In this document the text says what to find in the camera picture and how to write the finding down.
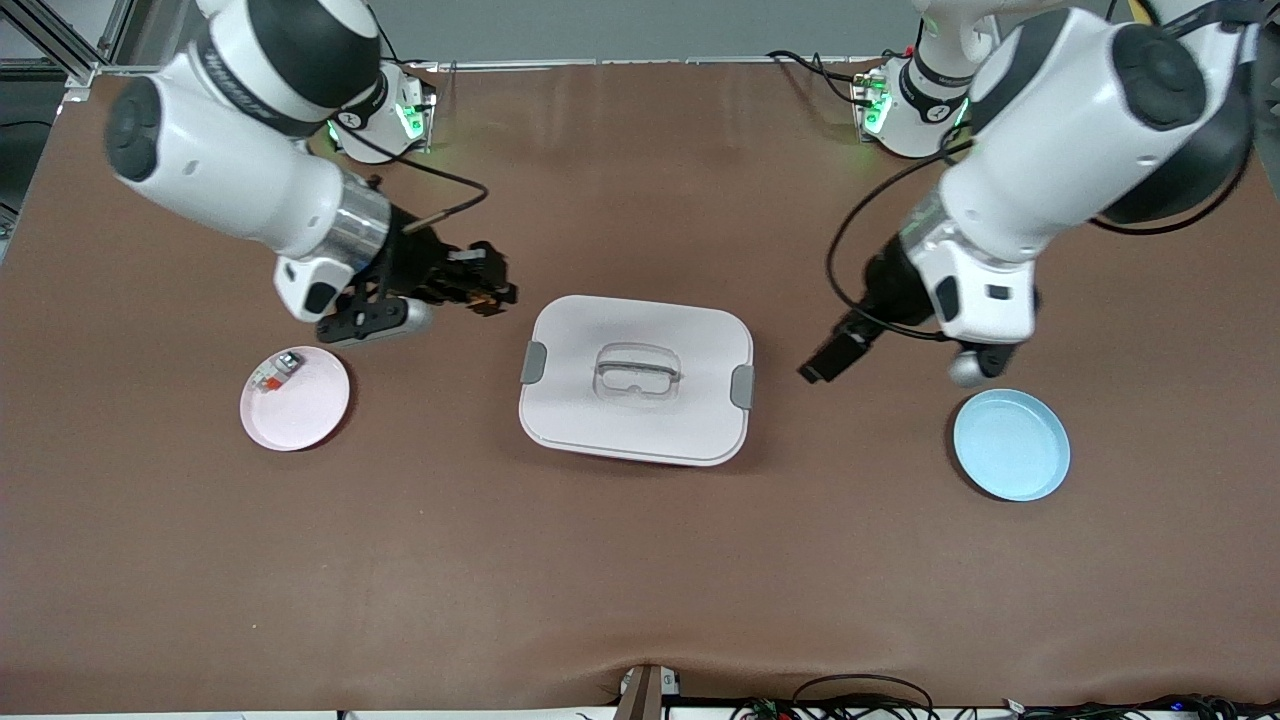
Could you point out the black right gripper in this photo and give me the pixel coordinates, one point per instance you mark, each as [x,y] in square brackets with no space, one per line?
[415,258]

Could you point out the light blue round plate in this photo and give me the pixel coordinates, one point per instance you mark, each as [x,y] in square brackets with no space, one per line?
[1010,450]

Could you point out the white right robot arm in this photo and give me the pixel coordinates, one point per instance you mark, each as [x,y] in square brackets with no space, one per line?
[230,170]

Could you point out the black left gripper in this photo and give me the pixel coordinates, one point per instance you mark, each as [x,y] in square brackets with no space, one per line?
[893,289]

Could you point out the aluminium frame post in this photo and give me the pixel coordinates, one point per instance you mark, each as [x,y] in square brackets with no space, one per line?
[82,72]

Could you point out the white and orange connector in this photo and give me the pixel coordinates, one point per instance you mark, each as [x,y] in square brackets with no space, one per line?
[275,373]

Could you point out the pink round plate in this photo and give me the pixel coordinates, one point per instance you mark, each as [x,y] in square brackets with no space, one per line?
[300,415]

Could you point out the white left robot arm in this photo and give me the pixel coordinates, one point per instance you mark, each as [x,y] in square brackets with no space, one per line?
[1060,150]

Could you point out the metal table edge rail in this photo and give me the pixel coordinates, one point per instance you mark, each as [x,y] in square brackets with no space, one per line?
[650,62]

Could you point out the grey box latch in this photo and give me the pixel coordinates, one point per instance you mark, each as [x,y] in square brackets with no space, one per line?
[533,362]
[742,387]

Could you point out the white lidded box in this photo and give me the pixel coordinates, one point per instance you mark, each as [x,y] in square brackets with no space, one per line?
[640,430]

